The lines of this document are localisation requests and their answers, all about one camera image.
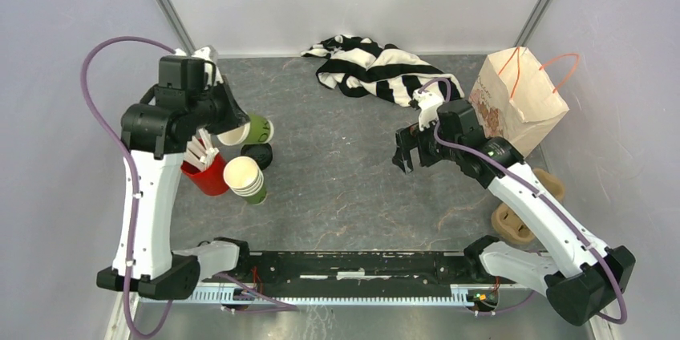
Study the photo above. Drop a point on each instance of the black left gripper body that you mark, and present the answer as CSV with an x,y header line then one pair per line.
x,y
216,107

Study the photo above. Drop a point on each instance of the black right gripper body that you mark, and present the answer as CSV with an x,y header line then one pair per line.
x,y
430,149

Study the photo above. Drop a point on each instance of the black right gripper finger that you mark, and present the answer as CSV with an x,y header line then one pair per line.
x,y
397,158
407,164

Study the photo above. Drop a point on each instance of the green paper coffee cup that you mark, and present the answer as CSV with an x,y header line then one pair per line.
x,y
259,130

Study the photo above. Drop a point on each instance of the black plastic cup lid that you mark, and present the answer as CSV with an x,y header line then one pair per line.
x,y
262,154

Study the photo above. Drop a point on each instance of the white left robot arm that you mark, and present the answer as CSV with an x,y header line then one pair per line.
x,y
154,138

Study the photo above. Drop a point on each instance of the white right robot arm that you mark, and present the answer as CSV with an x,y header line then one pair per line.
x,y
582,276

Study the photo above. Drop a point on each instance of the brown paper takeout bag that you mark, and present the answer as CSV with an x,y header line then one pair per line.
x,y
514,97

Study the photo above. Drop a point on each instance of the white wrapped straw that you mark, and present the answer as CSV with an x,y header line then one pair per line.
x,y
201,154
195,161
208,146

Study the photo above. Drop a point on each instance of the stack of green paper cups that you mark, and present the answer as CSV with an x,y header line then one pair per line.
x,y
245,179

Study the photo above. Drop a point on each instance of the red cup straw holder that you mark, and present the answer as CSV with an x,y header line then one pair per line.
x,y
210,181

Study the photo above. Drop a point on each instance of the black white striped cloth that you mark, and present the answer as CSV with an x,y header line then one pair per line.
x,y
359,66

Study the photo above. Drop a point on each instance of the brown pulp cup carrier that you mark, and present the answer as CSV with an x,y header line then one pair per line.
x,y
513,226

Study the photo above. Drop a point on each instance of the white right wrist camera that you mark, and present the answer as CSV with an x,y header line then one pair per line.
x,y
428,103

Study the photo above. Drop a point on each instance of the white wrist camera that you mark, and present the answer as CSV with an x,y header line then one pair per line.
x,y
428,103
212,74

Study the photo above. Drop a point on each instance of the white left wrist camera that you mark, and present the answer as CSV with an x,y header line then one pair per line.
x,y
212,74

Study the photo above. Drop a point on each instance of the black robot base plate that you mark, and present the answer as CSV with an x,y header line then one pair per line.
x,y
377,273

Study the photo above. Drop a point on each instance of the white slotted cable duct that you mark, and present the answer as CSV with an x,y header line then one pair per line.
x,y
225,294

